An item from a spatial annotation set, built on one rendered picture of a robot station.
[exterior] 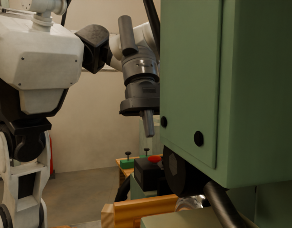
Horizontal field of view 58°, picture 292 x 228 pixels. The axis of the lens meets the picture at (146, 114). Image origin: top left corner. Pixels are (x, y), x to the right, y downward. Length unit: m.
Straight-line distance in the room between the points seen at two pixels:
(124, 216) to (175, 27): 0.38
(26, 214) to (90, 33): 0.74
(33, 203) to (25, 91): 0.51
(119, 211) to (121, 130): 3.01
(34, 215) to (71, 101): 2.25
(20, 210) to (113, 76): 2.46
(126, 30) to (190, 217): 0.50
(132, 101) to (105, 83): 2.77
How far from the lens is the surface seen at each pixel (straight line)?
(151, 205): 0.50
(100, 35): 0.98
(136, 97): 0.60
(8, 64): 0.81
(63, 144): 3.40
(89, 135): 3.40
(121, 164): 1.94
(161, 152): 2.68
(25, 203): 1.19
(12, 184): 1.07
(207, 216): 0.25
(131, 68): 0.63
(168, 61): 0.17
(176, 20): 0.17
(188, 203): 0.30
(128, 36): 0.64
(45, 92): 0.89
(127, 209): 0.49
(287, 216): 0.22
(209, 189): 0.23
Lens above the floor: 1.20
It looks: 9 degrees down
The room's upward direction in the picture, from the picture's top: straight up
